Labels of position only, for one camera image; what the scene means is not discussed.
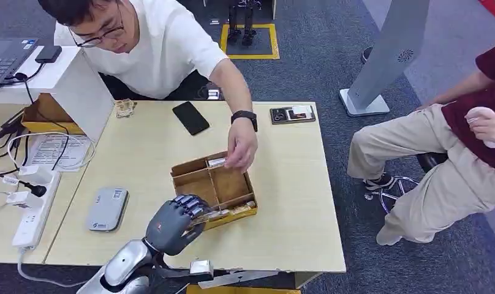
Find black laptop charger cable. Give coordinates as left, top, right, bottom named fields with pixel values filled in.
left=12, top=62, right=45, bottom=105

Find gold card stack in slot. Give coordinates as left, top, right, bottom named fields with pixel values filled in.
left=216, top=200, right=258, bottom=220

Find brown cardboard box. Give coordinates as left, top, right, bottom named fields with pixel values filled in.
left=21, top=92, right=86, bottom=136

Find white looped cable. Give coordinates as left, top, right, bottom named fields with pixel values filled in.
left=6, top=132, right=97, bottom=172

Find black tray with cards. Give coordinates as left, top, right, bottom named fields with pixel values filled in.
left=270, top=104, right=317, bottom=126

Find black humanoid robot legs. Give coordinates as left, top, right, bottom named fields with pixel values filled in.
left=227, top=0, right=259, bottom=47

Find black cable bundle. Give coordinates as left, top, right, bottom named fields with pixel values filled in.
left=0, top=108, right=30, bottom=175

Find flat grey router device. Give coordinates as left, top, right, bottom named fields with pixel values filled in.
left=85, top=186, right=130, bottom=233

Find printed paper sheet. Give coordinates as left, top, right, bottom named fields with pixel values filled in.
left=23, top=134, right=93, bottom=173

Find person's left hand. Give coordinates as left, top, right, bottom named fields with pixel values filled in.
left=464, top=106, right=495, bottom=149
left=224, top=118, right=259, bottom=174

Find black-rimmed eyeglasses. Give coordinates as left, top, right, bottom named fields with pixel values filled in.
left=68, top=3, right=127, bottom=49

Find person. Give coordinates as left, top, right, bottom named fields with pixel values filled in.
left=347, top=39, right=495, bottom=247
left=37, top=0, right=259, bottom=174

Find white power strip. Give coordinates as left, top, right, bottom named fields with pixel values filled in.
left=11, top=170, right=63, bottom=251

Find black smartphone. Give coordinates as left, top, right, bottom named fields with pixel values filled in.
left=172, top=101, right=211, bottom=137

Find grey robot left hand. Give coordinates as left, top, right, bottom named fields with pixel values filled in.
left=143, top=194, right=212, bottom=257

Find white box shelf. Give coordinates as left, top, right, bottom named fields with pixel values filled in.
left=0, top=45, right=116, bottom=143

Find black plug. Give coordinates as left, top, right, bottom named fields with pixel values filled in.
left=18, top=180, right=48, bottom=199

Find black chrome stool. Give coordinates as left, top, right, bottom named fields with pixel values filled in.
left=363, top=151, right=450, bottom=214

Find black wristwatch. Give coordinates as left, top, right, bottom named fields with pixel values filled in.
left=230, top=110, right=259, bottom=133

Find gold patterned card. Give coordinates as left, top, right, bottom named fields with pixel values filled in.
left=187, top=211, right=222, bottom=227

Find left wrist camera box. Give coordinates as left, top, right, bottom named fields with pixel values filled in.
left=189, top=259, right=214, bottom=278

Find white power adapter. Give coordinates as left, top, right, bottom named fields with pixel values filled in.
left=17, top=164, right=55, bottom=186
left=6, top=190, right=43, bottom=210

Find wooden card box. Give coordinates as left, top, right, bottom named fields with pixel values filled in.
left=170, top=151, right=259, bottom=232

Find grey stand with white base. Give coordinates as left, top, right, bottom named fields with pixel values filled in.
left=339, top=0, right=431, bottom=118

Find dark laptop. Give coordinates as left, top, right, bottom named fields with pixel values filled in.
left=0, top=37, right=40, bottom=96

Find black power bank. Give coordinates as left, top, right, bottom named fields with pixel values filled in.
left=34, top=44, right=63, bottom=64

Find white power strip cable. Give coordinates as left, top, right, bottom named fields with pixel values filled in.
left=16, top=247, right=90, bottom=288

